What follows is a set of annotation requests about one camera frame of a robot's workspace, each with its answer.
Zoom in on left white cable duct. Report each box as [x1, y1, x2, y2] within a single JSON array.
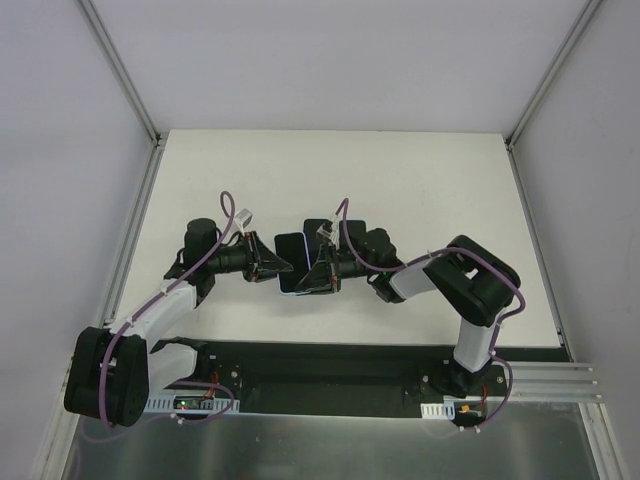
[[144, 394, 240, 415]]

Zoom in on left aluminium frame post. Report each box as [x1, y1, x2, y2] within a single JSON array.
[[74, 0, 164, 146]]

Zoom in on light blue phone face down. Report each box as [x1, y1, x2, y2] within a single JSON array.
[[273, 230, 314, 294]]

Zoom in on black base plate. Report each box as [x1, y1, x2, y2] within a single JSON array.
[[159, 339, 574, 416]]

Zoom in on right aluminium frame post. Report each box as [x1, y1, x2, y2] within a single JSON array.
[[504, 0, 606, 152]]

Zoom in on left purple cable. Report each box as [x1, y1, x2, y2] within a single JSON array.
[[98, 191, 239, 431]]

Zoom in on aluminium frame post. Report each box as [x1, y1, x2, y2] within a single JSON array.
[[504, 0, 606, 152], [74, 0, 164, 146]]

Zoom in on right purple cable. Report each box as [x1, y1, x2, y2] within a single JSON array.
[[337, 198, 526, 436]]

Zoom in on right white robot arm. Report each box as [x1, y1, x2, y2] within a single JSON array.
[[295, 228, 525, 398]]

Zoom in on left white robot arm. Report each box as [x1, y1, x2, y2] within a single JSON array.
[[63, 218, 293, 427]]

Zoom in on purple cable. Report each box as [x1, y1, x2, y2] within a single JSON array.
[[337, 198, 526, 436], [98, 191, 239, 431]]

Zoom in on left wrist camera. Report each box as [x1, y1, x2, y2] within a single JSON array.
[[234, 209, 253, 231]]

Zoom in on white cable duct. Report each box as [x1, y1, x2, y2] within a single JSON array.
[[144, 394, 240, 415], [420, 400, 488, 421]]

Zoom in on right white cable duct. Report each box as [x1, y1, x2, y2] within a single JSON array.
[[420, 400, 488, 421]]

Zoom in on aluminium front rail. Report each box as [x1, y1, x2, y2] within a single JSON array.
[[510, 362, 604, 403]]

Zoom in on gold phone with black screen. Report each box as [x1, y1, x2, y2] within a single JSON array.
[[344, 219, 370, 246]]

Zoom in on black phone case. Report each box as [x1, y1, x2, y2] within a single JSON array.
[[303, 218, 329, 267]]

